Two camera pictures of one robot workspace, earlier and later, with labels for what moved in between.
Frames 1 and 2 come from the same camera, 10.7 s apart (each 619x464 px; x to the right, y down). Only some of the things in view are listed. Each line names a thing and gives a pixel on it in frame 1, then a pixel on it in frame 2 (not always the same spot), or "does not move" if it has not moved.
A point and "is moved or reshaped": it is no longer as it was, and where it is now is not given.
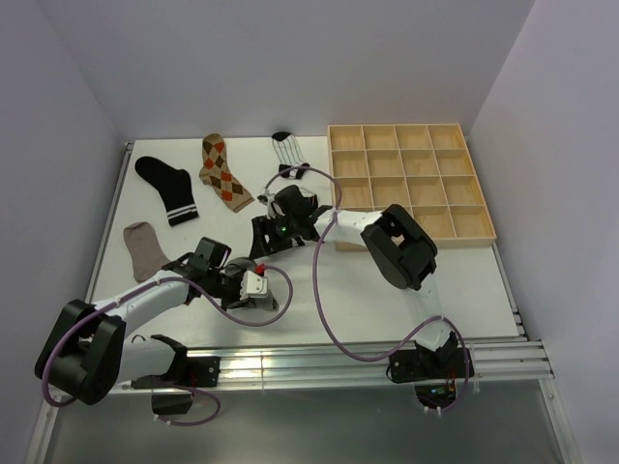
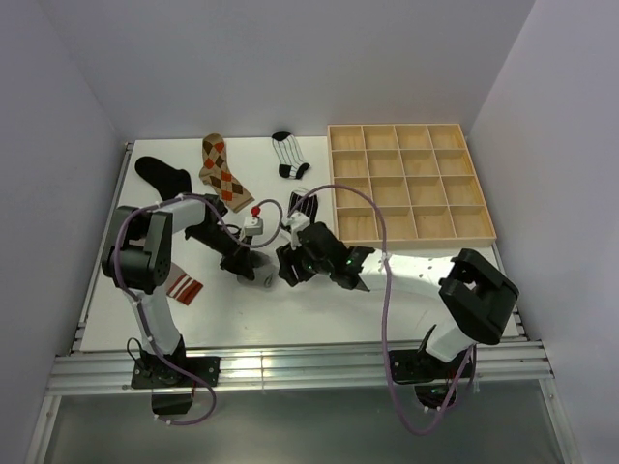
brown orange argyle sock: (216, 173) does not move
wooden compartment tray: (427, 166) does not move
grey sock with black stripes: (240, 266) is moved or reshaped
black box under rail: (171, 403) does not move
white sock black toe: (289, 155) does not move
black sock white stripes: (174, 187) does not move
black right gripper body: (293, 223) -> (305, 266)
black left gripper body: (224, 287) -> (220, 241)
